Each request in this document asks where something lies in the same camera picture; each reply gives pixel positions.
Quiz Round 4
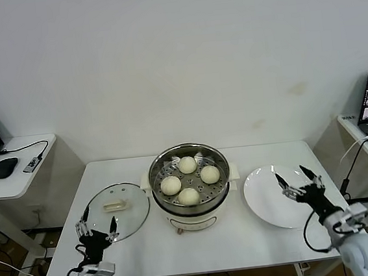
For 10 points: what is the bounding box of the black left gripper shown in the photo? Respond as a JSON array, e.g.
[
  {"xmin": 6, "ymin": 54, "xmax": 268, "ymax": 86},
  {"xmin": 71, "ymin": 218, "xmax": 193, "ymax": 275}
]
[{"xmin": 73, "ymin": 203, "xmax": 123, "ymax": 266}]

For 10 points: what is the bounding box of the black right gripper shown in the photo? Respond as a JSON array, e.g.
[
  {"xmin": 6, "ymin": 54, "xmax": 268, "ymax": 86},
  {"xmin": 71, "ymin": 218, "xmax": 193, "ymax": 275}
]
[{"xmin": 274, "ymin": 161, "xmax": 345, "ymax": 226}]

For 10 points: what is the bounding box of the round glass lid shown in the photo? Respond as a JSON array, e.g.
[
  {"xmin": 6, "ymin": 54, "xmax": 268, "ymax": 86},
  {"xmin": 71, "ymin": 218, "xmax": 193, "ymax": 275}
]
[{"xmin": 79, "ymin": 179, "xmax": 154, "ymax": 245}]

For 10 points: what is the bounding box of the white steamed baozi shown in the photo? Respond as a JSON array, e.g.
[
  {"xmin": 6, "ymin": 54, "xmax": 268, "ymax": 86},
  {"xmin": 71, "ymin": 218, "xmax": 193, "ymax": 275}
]
[
  {"xmin": 177, "ymin": 186, "xmax": 201, "ymax": 208},
  {"xmin": 199, "ymin": 164, "xmax": 221, "ymax": 186},
  {"xmin": 160, "ymin": 174, "xmax": 184, "ymax": 196},
  {"xmin": 177, "ymin": 155, "xmax": 199, "ymax": 175}
]

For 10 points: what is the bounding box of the stainless steel steamer pot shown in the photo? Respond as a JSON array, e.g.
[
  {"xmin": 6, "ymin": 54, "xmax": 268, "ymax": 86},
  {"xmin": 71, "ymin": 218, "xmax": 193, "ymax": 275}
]
[{"xmin": 145, "ymin": 138, "xmax": 236, "ymax": 219}]

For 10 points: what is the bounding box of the white round plate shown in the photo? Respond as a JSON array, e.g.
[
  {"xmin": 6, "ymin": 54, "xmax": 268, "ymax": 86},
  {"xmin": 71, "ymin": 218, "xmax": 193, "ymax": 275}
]
[{"xmin": 241, "ymin": 160, "xmax": 325, "ymax": 234}]

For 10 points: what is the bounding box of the grey usb hub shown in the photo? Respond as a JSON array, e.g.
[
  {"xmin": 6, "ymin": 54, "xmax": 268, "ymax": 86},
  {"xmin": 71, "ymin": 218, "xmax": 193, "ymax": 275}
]
[{"xmin": 21, "ymin": 155, "xmax": 43, "ymax": 173}]

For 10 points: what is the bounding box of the cream electric cooker base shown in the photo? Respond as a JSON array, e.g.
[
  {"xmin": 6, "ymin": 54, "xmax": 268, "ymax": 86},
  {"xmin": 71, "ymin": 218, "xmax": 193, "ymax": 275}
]
[{"xmin": 139, "ymin": 162, "xmax": 245, "ymax": 239}]

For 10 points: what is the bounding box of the black computer mouse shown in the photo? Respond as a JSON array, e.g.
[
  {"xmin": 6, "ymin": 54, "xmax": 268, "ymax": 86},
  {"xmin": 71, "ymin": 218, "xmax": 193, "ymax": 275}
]
[{"xmin": 0, "ymin": 156, "xmax": 21, "ymax": 179}]

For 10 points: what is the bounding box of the black laptop power cable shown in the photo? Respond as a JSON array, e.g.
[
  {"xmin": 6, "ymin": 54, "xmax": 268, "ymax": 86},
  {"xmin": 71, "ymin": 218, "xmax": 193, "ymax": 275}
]
[{"xmin": 336, "ymin": 138, "xmax": 368, "ymax": 202}]

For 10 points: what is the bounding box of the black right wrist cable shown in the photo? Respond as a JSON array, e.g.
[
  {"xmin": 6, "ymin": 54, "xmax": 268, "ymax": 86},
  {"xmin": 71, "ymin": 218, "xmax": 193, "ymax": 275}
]
[{"xmin": 301, "ymin": 210, "xmax": 333, "ymax": 255}]

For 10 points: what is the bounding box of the white laptop cable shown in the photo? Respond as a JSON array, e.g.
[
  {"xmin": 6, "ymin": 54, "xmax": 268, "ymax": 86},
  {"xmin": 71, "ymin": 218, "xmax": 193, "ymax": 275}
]
[{"xmin": 337, "ymin": 135, "xmax": 368, "ymax": 164}]

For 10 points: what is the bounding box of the white wall socket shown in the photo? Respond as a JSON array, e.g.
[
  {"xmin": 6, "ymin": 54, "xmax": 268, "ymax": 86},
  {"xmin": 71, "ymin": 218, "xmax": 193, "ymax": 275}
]
[{"xmin": 31, "ymin": 205, "xmax": 46, "ymax": 222}]

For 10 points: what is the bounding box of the black usb hub cable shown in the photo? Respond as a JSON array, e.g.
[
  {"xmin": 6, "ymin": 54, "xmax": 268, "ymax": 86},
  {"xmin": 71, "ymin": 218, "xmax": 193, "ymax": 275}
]
[{"xmin": 0, "ymin": 139, "xmax": 50, "ymax": 163}]

